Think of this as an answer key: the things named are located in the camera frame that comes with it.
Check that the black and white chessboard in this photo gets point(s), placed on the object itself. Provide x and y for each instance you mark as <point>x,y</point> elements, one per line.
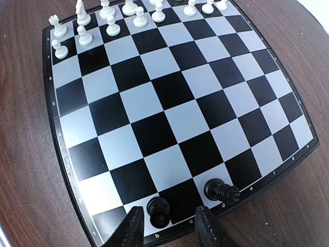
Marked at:
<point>158,111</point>

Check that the white queen piece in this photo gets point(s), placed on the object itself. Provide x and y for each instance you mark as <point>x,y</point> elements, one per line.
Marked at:
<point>129,8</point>

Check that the white knight piece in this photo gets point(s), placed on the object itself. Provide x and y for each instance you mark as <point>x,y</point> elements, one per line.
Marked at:
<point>82,17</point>

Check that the black king chess piece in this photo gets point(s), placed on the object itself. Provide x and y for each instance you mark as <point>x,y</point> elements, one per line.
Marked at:
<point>217,190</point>

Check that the white pawn near corner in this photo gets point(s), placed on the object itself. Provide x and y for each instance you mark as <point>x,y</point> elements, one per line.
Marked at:
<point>61,51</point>

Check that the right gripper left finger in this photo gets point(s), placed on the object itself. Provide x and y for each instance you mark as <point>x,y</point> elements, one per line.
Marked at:
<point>130,232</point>

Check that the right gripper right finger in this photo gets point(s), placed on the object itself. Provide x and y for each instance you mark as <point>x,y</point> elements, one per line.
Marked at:
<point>209,231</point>

